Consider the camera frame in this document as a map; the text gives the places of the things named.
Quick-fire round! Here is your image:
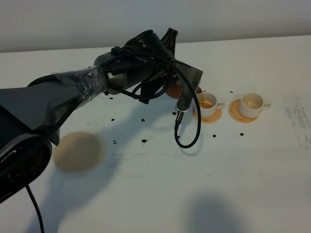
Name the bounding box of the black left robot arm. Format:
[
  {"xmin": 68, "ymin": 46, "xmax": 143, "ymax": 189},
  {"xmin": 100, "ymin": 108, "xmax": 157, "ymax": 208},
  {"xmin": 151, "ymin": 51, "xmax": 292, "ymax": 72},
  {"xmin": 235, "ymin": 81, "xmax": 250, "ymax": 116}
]
[{"xmin": 0, "ymin": 29, "xmax": 177, "ymax": 201}]

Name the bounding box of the right wooden coaster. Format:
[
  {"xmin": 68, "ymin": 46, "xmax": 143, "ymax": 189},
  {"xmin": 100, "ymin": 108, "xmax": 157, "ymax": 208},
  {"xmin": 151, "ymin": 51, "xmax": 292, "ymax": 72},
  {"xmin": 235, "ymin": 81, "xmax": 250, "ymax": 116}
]
[{"xmin": 228, "ymin": 99, "xmax": 258, "ymax": 123}]

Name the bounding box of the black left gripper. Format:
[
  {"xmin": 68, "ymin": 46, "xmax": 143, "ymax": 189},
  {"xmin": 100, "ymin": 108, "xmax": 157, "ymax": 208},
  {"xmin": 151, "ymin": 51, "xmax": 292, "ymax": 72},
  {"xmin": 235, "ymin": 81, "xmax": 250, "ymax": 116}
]
[{"xmin": 123, "ymin": 28, "xmax": 178, "ymax": 84}]

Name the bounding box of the brown clay teapot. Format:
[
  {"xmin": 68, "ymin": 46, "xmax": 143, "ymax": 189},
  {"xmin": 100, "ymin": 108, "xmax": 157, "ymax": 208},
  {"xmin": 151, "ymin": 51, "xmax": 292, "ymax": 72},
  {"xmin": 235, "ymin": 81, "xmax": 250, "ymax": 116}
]
[{"xmin": 165, "ymin": 83, "xmax": 202, "ymax": 100}]

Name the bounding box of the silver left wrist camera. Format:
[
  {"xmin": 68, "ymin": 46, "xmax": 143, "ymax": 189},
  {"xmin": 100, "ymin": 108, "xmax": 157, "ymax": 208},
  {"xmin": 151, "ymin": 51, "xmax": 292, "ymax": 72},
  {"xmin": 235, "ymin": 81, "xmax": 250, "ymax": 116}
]
[{"xmin": 176, "ymin": 95, "xmax": 189, "ymax": 113}]

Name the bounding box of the large round wooden coaster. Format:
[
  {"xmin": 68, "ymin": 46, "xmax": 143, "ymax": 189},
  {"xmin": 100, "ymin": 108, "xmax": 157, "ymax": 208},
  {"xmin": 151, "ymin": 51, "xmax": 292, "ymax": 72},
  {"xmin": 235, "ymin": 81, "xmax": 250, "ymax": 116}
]
[{"xmin": 52, "ymin": 132, "xmax": 105, "ymax": 173}]

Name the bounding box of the left white teacup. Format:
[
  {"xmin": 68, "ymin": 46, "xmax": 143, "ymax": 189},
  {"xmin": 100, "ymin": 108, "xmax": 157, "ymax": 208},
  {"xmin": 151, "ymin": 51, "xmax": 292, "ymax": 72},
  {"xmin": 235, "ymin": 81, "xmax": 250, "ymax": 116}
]
[{"xmin": 196, "ymin": 92, "xmax": 225, "ymax": 117}]

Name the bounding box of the left wooden coaster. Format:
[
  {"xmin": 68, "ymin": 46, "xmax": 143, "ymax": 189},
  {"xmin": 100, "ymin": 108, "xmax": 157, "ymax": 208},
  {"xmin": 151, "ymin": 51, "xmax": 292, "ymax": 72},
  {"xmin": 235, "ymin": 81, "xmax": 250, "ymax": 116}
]
[{"xmin": 200, "ymin": 108, "xmax": 222, "ymax": 123}]

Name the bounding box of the right white teacup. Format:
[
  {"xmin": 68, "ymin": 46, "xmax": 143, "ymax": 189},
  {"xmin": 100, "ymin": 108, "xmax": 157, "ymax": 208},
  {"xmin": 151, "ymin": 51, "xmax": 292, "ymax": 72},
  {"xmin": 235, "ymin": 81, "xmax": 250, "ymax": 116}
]
[{"xmin": 239, "ymin": 93, "xmax": 272, "ymax": 118}]

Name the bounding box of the white teacup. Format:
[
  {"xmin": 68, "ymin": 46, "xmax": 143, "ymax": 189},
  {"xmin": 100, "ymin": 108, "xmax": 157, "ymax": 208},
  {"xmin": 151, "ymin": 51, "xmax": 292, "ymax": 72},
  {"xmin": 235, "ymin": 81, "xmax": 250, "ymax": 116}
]
[
  {"xmin": 239, "ymin": 93, "xmax": 272, "ymax": 118},
  {"xmin": 196, "ymin": 92, "xmax": 225, "ymax": 117}
]

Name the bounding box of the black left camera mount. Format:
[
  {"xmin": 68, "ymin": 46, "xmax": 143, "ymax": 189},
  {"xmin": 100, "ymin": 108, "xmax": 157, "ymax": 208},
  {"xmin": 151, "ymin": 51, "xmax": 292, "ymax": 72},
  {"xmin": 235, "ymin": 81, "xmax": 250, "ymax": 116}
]
[{"xmin": 171, "ymin": 60, "xmax": 203, "ymax": 107}]

